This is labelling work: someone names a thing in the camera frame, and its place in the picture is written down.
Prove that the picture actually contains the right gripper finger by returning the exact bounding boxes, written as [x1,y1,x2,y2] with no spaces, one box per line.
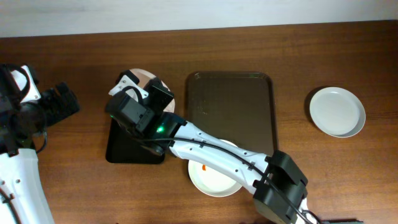
[146,78,174,114]
[115,70,140,84]

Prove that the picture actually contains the white plate with ketchup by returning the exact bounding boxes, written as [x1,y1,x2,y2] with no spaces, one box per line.
[116,68,175,113]

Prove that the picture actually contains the white plate front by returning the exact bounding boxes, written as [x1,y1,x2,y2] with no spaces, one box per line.
[187,139,243,198]

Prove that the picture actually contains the large white plate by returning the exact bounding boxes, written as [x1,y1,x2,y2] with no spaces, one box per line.
[308,87,366,138]

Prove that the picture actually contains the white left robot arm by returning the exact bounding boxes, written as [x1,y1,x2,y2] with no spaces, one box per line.
[1,63,80,223]

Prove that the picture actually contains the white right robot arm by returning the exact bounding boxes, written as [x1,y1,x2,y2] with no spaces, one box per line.
[105,70,321,223]

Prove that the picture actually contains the black plastic tray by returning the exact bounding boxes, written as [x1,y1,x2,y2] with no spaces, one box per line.
[105,119,165,164]

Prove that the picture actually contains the brown serving tray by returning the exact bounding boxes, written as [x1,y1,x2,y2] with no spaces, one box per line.
[185,71,279,156]

